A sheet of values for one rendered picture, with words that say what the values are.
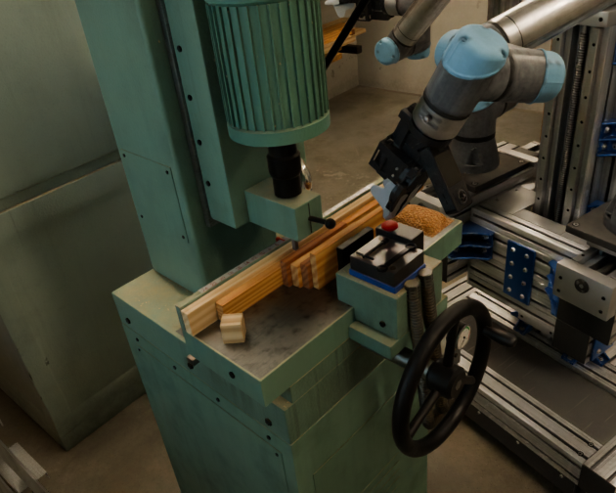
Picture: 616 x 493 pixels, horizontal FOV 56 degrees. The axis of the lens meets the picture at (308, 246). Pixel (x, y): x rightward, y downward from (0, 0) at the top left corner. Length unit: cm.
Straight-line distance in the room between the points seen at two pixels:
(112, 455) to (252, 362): 125
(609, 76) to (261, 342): 101
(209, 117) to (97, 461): 141
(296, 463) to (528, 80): 75
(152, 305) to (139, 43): 56
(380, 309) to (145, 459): 128
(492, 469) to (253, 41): 147
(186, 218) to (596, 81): 98
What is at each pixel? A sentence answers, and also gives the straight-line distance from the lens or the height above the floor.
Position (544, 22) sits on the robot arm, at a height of 133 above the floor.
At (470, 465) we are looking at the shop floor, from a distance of 196.
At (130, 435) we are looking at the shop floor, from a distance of 220.
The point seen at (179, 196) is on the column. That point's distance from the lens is 116.
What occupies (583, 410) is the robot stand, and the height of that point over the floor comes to 21.
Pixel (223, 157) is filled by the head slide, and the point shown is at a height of 115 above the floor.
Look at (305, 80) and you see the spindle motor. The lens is 93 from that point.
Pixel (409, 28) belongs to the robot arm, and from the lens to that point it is 171.
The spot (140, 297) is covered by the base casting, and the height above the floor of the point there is 80.
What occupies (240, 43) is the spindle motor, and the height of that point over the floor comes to 136.
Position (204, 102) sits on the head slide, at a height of 125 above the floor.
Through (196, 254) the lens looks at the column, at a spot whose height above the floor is 93.
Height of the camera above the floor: 155
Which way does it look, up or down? 32 degrees down
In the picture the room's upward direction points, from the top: 7 degrees counter-clockwise
